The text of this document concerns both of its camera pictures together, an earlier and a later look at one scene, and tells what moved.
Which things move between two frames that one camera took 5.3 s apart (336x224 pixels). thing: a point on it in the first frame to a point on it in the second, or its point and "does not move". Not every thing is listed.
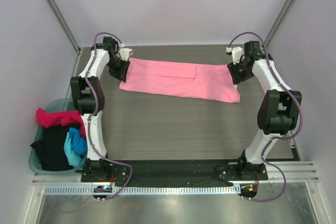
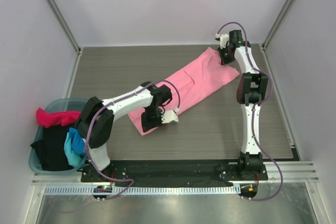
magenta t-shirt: [48, 119] does not move
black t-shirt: [50, 150] does not move
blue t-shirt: [75, 148] does not move
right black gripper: [237, 72] to [226, 57]
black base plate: [174, 170] does not move
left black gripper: [122, 74] to [147, 126]
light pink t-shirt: [196, 80] to [209, 73]
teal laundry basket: [35, 159] does not move
